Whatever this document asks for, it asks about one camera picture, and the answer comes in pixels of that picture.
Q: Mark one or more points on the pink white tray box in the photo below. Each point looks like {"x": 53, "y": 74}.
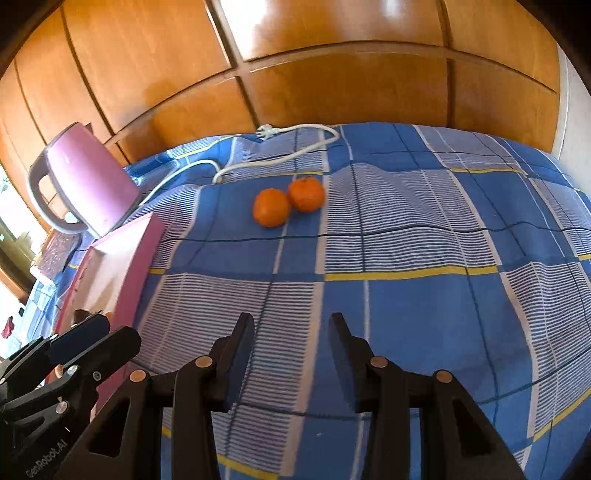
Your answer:
{"x": 112, "y": 273}

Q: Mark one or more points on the patterned tissue box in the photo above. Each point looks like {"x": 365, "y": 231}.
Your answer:
{"x": 53, "y": 256}

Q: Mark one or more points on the orange mandarin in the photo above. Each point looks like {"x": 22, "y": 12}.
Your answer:
{"x": 306, "y": 194}
{"x": 271, "y": 208}

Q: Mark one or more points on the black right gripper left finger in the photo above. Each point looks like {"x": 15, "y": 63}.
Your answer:
{"x": 124, "y": 440}

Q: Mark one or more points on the dark round beetroot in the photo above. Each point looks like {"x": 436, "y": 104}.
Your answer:
{"x": 79, "y": 316}

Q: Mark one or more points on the pink electric kettle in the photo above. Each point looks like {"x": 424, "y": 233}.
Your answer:
{"x": 88, "y": 179}

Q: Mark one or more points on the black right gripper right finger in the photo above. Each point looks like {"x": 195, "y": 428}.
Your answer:
{"x": 457, "y": 439}

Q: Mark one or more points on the blue plaid bedsheet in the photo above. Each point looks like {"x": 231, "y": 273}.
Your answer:
{"x": 444, "y": 249}

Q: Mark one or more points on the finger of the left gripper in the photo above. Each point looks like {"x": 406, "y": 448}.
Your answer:
{"x": 95, "y": 365}
{"x": 27, "y": 368}

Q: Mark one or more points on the person's hand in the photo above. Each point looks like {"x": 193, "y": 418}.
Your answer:
{"x": 58, "y": 371}

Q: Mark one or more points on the wooden headboard panels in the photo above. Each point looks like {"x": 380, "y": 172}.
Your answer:
{"x": 149, "y": 75}

